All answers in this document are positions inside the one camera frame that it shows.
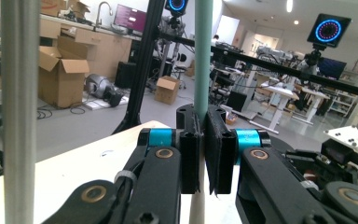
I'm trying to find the large open cardboard box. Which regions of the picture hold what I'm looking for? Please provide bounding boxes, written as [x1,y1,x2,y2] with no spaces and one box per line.
[37,35,91,109]

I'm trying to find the purple lit monitor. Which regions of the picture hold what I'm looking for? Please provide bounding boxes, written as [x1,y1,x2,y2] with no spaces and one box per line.
[113,3,147,34]

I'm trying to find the wooden counter cabinets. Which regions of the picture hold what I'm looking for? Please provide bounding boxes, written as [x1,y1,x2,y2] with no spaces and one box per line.
[39,13,135,80]

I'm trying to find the black tracker with blue ring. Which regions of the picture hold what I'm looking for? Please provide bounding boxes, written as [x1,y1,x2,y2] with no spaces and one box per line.
[306,12,352,49]
[164,0,190,18]

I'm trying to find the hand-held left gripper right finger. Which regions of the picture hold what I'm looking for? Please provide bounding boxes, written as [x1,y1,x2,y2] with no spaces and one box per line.
[203,105,272,196]

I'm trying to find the small cardboard box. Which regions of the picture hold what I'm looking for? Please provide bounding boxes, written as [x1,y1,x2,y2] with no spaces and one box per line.
[154,75,181,105]

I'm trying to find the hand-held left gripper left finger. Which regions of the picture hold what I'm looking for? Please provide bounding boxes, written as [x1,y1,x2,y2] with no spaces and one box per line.
[139,104,202,194]

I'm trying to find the blue lit monitor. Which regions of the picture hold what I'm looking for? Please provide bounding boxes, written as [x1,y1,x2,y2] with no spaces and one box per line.
[317,57,348,80]

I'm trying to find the black frame post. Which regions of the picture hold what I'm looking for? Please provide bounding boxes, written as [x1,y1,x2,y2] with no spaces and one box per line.
[113,0,166,135]

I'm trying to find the white work desk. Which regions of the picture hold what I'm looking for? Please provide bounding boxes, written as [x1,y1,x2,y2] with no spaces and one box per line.
[248,81,331,135]

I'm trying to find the silver metal pole stand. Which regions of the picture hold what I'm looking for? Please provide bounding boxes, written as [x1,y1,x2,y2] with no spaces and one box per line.
[0,0,42,224]

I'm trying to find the white shelf unit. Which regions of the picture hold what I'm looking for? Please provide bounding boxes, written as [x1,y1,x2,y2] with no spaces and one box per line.
[327,89,358,119]

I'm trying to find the silver round machine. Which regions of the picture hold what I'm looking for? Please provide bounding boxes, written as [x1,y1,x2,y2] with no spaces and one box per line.
[84,73,125,107]

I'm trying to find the white flat board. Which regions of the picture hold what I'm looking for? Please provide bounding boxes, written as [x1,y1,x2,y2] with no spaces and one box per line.
[82,94,131,112]

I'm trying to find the black crossbar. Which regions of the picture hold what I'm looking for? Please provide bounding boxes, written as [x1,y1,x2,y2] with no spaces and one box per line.
[158,31,358,102]

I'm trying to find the green-handled brush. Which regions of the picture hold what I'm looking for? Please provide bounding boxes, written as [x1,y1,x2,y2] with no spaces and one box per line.
[188,0,214,224]

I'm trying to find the black floor box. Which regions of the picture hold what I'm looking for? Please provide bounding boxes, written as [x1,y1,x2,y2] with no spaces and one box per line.
[114,61,137,90]

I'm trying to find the silver faucet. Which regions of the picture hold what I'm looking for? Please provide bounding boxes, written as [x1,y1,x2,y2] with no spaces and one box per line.
[94,1,114,30]

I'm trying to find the white grid mat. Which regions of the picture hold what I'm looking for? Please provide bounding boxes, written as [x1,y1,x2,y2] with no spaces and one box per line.
[0,122,243,224]

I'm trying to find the black office chair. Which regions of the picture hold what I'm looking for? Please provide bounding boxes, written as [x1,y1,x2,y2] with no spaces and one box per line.
[172,52,190,91]

